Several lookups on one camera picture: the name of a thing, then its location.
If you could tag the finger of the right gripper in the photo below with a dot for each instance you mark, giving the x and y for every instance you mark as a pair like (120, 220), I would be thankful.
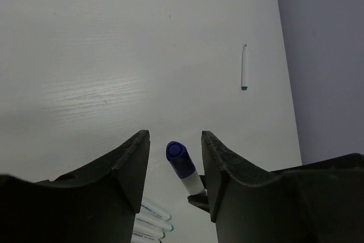
(200, 200)

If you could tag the dark green pen body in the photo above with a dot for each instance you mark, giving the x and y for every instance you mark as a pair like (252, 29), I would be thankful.
(245, 66)

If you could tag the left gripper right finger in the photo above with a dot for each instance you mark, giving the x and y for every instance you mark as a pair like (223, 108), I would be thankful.
(318, 202)

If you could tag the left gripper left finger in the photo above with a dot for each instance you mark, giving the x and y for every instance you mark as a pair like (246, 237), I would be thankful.
(94, 203)

